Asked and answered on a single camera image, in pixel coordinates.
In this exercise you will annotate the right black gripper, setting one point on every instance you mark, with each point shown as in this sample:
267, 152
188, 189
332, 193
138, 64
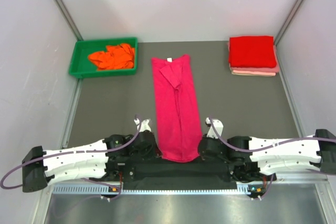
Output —
203, 157

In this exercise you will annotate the folded red t-shirt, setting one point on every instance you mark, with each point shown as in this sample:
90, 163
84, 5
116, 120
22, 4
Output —
252, 52

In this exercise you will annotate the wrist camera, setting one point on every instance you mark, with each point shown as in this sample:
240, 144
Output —
215, 128
143, 125

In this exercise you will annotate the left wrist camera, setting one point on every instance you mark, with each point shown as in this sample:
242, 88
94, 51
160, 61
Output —
143, 125

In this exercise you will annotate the folded peach t-shirt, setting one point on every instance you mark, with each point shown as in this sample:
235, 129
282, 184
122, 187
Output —
248, 73

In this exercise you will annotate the orange t-shirt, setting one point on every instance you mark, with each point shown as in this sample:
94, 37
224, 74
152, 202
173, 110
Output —
117, 57

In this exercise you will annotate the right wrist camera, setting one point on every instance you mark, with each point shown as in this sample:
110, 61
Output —
215, 128

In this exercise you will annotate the green plastic bin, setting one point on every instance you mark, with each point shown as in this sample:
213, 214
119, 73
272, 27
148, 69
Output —
80, 66

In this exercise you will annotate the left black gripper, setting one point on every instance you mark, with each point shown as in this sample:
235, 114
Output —
154, 152

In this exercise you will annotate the slotted grey cable duct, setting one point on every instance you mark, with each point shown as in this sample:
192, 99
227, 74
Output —
95, 189

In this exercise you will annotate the aluminium frame rail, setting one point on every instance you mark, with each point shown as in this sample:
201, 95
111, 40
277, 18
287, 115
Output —
300, 178

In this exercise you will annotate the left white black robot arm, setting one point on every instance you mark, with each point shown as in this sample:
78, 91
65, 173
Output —
105, 160

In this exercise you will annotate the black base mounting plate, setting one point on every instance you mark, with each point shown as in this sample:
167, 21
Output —
158, 173

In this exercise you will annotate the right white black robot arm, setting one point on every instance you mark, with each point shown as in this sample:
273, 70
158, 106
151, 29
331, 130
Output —
250, 157

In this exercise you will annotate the magenta pink t-shirt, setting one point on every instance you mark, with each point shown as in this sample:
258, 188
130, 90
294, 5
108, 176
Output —
179, 130

